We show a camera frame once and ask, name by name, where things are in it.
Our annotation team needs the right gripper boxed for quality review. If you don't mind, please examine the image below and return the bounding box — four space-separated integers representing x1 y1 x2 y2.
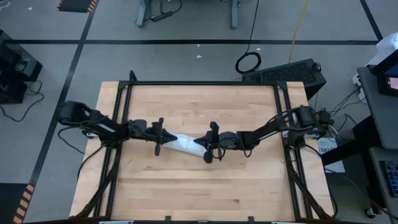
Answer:
193 121 241 164

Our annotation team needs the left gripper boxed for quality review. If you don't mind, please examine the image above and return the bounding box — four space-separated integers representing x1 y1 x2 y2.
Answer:
128 117 178 157

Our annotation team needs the white checked towel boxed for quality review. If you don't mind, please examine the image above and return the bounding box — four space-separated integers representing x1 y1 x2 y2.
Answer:
163 133 208 157

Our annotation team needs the black computer tower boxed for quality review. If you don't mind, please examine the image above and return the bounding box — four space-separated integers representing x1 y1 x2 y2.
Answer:
241 58 327 100

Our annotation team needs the black power strip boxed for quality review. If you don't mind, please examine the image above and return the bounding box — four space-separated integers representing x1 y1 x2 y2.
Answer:
150 11 174 22

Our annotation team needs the black power adapter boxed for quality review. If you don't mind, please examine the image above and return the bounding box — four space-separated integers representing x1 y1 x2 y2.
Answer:
317 110 332 125

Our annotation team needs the white paper label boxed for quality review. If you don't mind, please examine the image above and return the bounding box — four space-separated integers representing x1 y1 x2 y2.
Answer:
317 138 338 155

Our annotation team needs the grey desk leg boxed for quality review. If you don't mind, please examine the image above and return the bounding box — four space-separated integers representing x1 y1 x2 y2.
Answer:
229 0 241 30
135 0 152 28

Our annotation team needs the hazard-striped black mat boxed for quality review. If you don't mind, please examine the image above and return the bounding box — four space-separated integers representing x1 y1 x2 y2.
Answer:
57 0 99 14
0 183 35 224

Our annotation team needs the white power strip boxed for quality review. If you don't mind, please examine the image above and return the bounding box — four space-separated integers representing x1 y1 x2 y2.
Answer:
352 72 367 103

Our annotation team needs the black equipment cart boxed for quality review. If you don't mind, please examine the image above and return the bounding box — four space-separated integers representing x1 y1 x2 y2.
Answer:
0 29 43 105

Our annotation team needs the grey keyboard table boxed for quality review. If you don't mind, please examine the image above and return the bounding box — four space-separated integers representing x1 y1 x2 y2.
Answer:
369 146 398 218

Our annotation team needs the grey side table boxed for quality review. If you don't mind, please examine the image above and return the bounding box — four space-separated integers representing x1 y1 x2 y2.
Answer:
356 65 398 150

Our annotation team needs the black keyboard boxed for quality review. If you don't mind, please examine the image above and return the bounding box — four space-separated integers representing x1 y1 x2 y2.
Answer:
379 160 398 197

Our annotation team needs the black monitor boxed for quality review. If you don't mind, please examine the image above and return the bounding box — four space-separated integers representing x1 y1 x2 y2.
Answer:
371 49 398 97

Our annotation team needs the white bulky object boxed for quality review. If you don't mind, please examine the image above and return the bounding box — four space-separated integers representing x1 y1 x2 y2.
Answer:
366 30 398 67

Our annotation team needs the black aluminium table frame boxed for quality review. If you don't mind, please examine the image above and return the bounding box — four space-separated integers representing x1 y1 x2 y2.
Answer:
70 70 338 223

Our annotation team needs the black cable with coil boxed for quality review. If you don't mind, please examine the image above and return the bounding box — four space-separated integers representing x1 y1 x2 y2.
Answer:
234 0 262 75

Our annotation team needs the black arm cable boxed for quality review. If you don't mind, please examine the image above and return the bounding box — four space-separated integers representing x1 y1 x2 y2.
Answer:
57 126 105 180

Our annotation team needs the black floor cable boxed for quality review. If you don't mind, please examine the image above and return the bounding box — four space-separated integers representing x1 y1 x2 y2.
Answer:
0 80 45 123

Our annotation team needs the yellow cable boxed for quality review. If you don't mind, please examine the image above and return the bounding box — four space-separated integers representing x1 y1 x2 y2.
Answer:
289 0 312 63

